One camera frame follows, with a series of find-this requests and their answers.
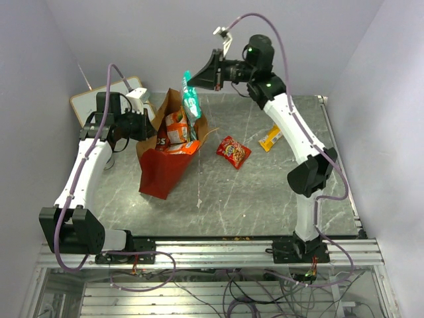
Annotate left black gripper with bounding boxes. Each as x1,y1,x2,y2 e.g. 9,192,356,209
116,106,158,142

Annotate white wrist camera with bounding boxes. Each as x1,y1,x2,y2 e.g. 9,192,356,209
213,26,233,58
126,87,150,112

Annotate teal white snack packet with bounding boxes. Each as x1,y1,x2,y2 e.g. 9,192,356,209
181,70,202,140

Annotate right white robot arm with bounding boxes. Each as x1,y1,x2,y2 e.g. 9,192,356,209
187,31,337,262

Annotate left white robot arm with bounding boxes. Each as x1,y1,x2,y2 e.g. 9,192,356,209
39,87,156,263

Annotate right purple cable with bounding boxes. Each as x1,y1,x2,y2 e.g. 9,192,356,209
225,13,355,288

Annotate red Doritos chip bag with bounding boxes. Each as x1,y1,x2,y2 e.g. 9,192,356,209
155,127,170,151

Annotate red brown paper bag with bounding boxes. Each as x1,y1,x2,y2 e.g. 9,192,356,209
135,87,219,200

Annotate yellow snack bar packet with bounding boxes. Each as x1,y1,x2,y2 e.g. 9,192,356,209
259,124,283,152

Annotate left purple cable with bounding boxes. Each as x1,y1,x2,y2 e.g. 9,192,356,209
53,63,176,293

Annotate purple cable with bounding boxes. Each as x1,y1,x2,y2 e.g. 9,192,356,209
53,63,176,293
225,13,355,288

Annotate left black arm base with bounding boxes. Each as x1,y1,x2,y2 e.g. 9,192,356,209
95,230,156,265

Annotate yellow framed whiteboard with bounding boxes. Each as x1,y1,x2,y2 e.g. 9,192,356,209
69,76,143,129

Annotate Fox's candy bag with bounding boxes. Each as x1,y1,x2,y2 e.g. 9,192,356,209
164,140,200,155

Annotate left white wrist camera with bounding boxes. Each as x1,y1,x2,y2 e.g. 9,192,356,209
126,87,150,112

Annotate red cookie snack packet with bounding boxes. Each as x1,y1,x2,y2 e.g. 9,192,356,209
216,136,251,170

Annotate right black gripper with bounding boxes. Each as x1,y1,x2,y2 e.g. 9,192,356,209
187,49,256,91

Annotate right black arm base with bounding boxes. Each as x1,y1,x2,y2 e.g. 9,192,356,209
265,233,330,264

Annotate aluminium frame rail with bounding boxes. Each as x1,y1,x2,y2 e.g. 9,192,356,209
36,239,385,269

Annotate orange snack packet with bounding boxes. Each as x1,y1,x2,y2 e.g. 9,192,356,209
165,109,189,144

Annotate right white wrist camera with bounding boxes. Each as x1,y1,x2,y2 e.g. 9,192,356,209
213,26,233,58

